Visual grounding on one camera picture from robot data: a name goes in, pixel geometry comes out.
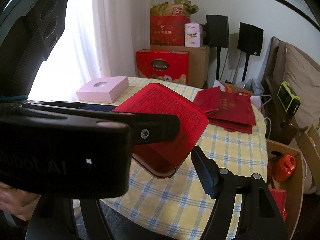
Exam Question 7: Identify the red stitched box bag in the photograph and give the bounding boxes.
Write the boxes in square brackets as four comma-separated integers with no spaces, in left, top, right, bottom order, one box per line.
[269,189,287,221]

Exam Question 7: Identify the cardboard tray box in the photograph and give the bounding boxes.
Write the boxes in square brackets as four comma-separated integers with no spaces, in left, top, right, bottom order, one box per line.
[266,139,304,239]

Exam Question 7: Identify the red plastic twine ball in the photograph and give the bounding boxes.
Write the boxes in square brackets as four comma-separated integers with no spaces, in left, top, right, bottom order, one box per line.
[272,154,296,182]

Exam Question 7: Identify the pink tissue box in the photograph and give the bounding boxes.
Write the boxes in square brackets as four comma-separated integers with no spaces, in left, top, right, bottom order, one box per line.
[76,76,129,103]

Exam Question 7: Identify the red rounded tin box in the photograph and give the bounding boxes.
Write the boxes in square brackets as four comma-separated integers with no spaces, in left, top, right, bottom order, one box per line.
[114,83,208,179]

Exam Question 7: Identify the person's left hand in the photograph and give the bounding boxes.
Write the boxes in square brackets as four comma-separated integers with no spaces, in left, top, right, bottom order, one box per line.
[0,183,41,221]

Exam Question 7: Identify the yellow plaid tablecloth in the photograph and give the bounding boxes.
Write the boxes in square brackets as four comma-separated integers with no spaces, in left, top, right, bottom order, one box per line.
[100,76,269,240]

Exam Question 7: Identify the dark wooden sofa armrest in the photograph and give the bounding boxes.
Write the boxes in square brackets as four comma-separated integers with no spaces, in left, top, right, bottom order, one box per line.
[264,76,298,145]

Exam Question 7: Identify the cardboard tray on sofa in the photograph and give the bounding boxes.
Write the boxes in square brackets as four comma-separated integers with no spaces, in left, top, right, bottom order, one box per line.
[295,125,319,189]

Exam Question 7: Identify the dark red paper bags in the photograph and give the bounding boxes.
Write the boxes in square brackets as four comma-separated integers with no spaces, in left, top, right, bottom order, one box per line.
[193,87,256,134]

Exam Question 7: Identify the green portable radio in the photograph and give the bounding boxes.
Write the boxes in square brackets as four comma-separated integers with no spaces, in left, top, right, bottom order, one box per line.
[277,81,300,117]

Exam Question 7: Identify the open box with clutter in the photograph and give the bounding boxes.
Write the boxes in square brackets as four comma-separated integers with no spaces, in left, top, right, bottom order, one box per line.
[213,80,272,110]

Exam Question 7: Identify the white sheer curtain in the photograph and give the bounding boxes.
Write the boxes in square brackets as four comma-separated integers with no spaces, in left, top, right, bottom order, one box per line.
[29,0,152,101]

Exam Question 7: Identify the red Collection gift box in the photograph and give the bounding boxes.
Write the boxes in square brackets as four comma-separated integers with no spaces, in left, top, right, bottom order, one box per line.
[136,49,189,85]

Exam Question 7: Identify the beige cushion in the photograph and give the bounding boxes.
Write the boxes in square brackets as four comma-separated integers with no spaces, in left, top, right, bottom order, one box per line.
[272,42,320,129]

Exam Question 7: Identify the brown sofa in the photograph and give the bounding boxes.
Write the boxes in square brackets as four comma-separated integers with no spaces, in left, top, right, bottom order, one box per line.
[262,37,319,193]

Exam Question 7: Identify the dark red gift box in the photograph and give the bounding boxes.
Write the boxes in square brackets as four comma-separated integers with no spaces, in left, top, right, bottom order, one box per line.
[150,15,190,46]

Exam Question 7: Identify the large brown cardboard box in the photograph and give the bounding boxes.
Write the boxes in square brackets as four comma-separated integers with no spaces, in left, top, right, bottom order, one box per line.
[150,45,210,88]

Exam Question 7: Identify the right black speaker on stand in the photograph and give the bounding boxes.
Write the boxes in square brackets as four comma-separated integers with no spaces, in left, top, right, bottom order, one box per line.
[237,22,264,82]

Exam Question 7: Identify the black speaker on stand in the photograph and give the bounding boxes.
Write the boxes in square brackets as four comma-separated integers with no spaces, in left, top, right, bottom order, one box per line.
[237,22,264,82]
[206,15,229,81]

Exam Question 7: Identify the small pink white box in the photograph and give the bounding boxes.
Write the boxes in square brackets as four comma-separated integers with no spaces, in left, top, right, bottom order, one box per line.
[184,22,203,48]

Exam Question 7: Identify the gold crinkled gift bag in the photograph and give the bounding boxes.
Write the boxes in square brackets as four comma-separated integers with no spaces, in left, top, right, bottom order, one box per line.
[150,0,199,18]

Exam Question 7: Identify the left black speaker on stand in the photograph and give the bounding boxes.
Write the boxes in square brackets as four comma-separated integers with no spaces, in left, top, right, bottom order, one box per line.
[206,15,229,81]

